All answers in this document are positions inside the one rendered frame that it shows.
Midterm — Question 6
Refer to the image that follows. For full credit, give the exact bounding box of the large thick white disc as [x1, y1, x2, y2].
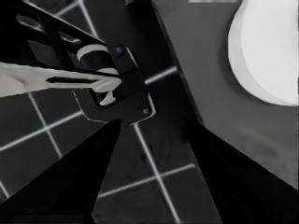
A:
[227, 0, 299, 107]

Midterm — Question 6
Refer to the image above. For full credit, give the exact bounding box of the dark robot body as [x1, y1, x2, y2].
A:
[0, 0, 157, 125]

